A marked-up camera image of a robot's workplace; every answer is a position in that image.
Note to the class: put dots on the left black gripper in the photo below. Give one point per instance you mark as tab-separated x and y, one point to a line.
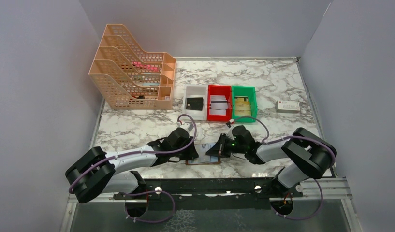
187	150

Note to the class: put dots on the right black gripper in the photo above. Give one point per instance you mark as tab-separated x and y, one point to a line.
222	146

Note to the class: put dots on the white VIP credit card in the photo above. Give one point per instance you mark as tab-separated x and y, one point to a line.
201	150

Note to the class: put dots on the brown leather card holder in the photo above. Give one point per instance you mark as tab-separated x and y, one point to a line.
213	161

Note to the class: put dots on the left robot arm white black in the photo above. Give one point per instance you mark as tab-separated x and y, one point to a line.
98	172

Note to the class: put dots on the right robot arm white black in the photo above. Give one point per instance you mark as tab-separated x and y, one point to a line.
310	155

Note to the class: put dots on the black card in white bin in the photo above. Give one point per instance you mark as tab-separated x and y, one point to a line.
194	103

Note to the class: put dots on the white cards in red bin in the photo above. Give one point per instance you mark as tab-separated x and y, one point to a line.
218	105

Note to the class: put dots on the gold cards in green bin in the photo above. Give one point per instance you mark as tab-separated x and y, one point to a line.
242	106

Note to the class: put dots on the small white card box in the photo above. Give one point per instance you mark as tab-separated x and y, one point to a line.
287	106

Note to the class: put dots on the white plastic bin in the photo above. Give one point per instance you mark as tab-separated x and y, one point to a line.
196	91

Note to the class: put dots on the red plastic bin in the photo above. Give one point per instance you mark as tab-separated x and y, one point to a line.
220	90

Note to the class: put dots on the green plastic bin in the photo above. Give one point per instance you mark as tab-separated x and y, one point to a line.
249	92

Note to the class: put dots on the peach plastic file organizer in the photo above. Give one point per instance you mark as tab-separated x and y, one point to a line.
121	84

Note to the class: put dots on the pink item in organizer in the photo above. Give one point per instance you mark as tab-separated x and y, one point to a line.
144	67

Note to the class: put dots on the black mounting rail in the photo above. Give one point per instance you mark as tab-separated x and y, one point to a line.
206	194

